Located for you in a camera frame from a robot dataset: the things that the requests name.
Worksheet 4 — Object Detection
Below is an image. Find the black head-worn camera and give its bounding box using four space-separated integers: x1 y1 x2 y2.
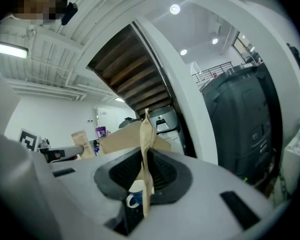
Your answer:
61 1 79 26

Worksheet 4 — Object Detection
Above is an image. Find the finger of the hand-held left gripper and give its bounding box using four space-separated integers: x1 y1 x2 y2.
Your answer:
49 145 85 163

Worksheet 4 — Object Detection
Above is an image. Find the person's head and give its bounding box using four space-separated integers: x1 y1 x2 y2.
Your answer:
0 0 70 26

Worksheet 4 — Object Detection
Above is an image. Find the white door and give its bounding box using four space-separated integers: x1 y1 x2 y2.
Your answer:
96 106 121 135

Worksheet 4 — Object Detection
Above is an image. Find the large black machine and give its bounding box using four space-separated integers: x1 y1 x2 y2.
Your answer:
202 62 282 185

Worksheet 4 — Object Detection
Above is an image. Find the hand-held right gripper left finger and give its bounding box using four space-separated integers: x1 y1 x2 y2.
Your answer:
31 146 144 240

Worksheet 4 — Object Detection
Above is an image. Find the rectangular ceiling light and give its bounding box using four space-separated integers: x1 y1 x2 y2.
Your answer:
0 41 30 59

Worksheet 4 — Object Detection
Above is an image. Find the dark wooden staircase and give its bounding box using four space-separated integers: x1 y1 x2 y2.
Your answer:
87 23 175 115

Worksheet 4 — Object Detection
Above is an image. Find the purple plastic bucket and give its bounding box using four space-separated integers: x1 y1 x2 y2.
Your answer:
94 125 108 138

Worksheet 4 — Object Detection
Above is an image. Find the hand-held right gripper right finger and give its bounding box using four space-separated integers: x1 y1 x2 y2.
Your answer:
142 147 291 240

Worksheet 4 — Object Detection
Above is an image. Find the black metal railing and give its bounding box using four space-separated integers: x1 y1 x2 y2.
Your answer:
191 61 235 84

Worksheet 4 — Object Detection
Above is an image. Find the grey robot with screen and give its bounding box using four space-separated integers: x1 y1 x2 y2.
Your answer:
148 107 180 137

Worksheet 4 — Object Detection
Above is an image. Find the white mug blue inside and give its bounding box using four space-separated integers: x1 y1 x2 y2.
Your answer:
126 179 145 209

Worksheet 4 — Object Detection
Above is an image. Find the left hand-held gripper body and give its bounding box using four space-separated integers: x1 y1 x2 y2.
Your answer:
18 128 53 164

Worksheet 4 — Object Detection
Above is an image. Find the large brown cardboard box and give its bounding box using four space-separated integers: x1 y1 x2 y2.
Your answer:
98 120 172 157

